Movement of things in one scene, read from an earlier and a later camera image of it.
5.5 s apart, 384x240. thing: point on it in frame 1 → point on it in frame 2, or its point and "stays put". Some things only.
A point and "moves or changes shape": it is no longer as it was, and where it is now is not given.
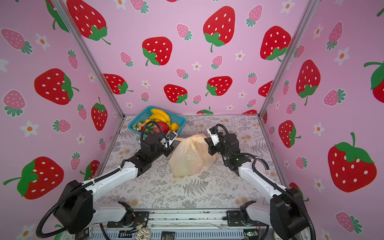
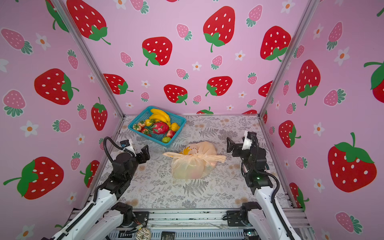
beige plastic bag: [191, 156] moves or changes shape
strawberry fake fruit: [138, 127] stays put
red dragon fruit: [163, 126] stays put
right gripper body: [220, 149] → [244, 157]
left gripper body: [160, 150] → [134, 163]
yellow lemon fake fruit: [175, 127] stays put
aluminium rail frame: [179, 225] stays put
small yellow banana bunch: [159, 115] stays put
